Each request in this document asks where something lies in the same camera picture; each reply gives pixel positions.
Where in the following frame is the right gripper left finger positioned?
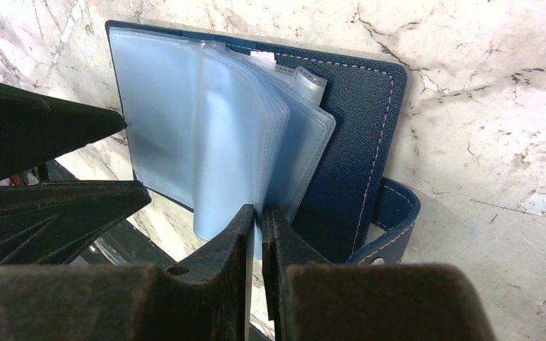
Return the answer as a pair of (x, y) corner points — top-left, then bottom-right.
(0, 205), (255, 340)

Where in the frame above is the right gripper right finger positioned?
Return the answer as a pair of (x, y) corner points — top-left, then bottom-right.
(261, 207), (496, 340)

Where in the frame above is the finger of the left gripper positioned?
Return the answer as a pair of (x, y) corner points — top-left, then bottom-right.
(0, 83), (127, 180)
(0, 180), (151, 266)

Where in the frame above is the navy blue card holder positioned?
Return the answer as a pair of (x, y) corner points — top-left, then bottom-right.
(105, 20), (421, 266)

